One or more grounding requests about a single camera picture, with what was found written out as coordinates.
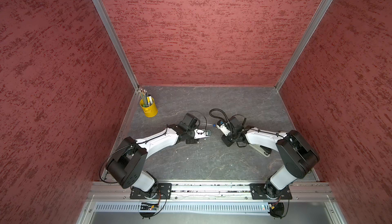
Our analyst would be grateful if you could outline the pens in cup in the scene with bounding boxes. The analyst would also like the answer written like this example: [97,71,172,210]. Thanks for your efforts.
[138,88,153,107]

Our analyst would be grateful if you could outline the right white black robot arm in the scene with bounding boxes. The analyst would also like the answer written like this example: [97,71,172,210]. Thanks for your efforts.
[216,116,320,199]

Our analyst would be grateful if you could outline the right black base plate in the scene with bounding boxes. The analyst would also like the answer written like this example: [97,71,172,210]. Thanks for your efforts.
[249,183,293,201]

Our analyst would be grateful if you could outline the yellow pen cup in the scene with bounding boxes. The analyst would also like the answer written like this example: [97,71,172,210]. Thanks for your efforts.
[139,98,158,118]

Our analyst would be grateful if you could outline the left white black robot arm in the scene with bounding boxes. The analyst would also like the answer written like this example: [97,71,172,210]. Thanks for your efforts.
[103,113,211,199]

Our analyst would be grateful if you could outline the aluminium front rail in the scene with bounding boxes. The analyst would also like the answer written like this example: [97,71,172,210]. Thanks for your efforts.
[87,180,336,203]

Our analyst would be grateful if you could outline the left base wiring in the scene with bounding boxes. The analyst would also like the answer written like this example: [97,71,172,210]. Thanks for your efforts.
[137,190,167,219]

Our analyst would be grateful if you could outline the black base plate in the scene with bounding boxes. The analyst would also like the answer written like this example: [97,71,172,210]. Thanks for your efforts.
[130,183,172,199]
[249,183,293,201]

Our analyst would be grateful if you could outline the aluminium corner post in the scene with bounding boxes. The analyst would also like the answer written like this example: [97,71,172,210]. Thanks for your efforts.
[92,0,139,90]
[275,0,333,91]

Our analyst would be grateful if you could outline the white slotted cable duct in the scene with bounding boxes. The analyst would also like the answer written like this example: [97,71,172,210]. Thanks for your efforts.
[94,202,269,215]

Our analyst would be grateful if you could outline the right base wiring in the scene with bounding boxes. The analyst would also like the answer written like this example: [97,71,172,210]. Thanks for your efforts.
[268,196,290,219]

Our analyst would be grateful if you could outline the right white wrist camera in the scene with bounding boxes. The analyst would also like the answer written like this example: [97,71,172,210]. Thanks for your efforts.
[216,120,231,136]

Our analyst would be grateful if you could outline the white black stapler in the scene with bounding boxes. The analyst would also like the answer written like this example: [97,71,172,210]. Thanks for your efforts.
[250,144,272,157]

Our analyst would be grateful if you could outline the right aluminium corner post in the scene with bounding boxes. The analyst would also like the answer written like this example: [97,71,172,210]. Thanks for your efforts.
[275,0,333,91]

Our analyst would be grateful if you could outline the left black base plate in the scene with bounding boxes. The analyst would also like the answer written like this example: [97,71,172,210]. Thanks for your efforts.
[130,183,172,199]

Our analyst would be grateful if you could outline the left aluminium corner post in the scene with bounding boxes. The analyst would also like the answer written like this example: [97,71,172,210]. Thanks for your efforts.
[92,0,139,90]

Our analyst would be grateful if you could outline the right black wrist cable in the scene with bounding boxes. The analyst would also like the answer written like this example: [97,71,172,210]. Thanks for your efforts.
[209,108,248,147]

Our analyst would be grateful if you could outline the base wiring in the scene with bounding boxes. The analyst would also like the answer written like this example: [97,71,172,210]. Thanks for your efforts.
[137,190,167,219]
[268,196,290,219]

